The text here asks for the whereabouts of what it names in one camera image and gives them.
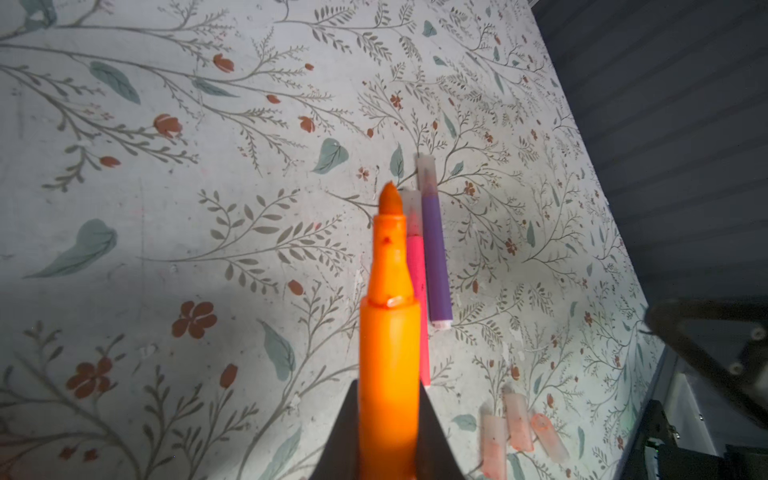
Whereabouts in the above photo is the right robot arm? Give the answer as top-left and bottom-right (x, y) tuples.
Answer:
(616, 297), (767, 479)

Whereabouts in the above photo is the purple marker pen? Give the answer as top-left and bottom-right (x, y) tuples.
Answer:
(415, 155), (453, 330)

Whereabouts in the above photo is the pink marker pen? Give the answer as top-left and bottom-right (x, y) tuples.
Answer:
(401, 189), (431, 388)

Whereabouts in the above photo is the translucent pink pen cap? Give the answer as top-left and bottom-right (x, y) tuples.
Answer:
(481, 414), (507, 480)
(531, 413), (570, 464)
(503, 392), (534, 452)

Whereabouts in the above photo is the orange marker pen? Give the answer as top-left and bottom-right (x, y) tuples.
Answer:
(358, 183), (420, 479)

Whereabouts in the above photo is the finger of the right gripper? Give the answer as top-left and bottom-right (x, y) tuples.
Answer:
(644, 296), (767, 426)

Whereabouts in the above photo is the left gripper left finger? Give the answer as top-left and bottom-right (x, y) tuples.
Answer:
(309, 380), (359, 480)

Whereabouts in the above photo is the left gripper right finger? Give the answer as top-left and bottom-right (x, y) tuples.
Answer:
(416, 385), (464, 480)

